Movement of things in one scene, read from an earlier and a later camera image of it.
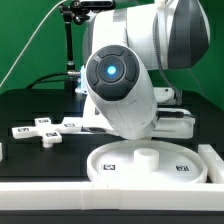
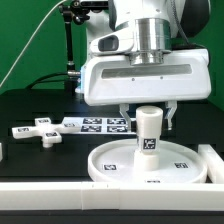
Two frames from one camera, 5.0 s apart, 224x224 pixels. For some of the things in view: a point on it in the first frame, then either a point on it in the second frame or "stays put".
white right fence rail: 214,163 stays put
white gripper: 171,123 to 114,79
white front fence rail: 97,196 stays put
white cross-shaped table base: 43,129 stays put
